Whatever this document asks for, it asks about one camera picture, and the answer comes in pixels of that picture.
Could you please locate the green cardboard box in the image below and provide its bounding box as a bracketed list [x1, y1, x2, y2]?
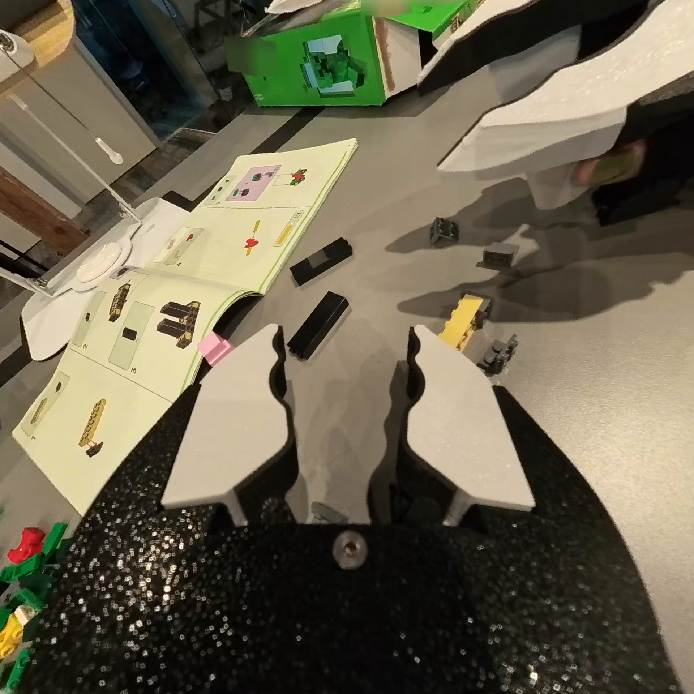
[225, 0, 472, 107]

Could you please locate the white flat stand base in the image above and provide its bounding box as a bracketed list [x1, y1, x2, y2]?
[21, 197, 192, 362]

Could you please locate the brown wooden board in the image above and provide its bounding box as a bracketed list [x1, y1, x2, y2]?
[0, 165, 91, 256]

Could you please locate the green instruction booklet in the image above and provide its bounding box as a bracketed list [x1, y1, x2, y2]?
[12, 138, 360, 517]

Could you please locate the clear acrylic stand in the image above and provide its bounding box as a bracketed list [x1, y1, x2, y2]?
[0, 92, 145, 297]

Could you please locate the dark grey bracket brick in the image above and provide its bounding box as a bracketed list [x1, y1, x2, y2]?
[429, 216, 461, 248]

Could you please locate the black long brick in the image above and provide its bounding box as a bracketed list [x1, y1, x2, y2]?
[289, 237, 354, 287]
[286, 291, 351, 362]

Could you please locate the grey small brick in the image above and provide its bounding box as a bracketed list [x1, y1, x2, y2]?
[476, 242, 516, 271]

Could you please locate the yellow brick assembly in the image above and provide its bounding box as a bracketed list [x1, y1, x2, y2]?
[437, 292, 495, 354]

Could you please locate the white round device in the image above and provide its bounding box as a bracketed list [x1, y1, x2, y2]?
[0, 30, 37, 72]

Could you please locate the dark glass cabinet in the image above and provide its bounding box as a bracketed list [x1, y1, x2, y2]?
[75, 0, 261, 143]

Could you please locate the pile of small toy bricks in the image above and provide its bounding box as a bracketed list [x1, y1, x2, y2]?
[0, 504, 74, 694]

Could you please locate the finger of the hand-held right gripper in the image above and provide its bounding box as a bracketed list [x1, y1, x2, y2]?
[436, 51, 694, 209]
[417, 0, 694, 95]

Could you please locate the pink brick pig figure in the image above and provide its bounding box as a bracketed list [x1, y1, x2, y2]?
[197, 333, 232, 367]

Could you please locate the white cabinet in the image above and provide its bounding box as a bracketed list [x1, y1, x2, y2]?
[0, 33, 159, 218]

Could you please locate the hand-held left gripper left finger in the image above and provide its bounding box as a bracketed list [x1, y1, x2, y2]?
[162, 324, 300, 527]

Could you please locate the dark grey plate brick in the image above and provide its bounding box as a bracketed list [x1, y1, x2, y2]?
[476, 334, 519, 375]

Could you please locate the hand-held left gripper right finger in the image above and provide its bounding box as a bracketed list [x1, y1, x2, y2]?
[397, 324, 537, 527]

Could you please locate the wooden counter top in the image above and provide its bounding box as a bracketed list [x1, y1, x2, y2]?
[0, 0, 75, 102]

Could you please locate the white crumpled paper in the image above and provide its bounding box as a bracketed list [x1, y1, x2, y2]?
[266, 0, 362, 15]

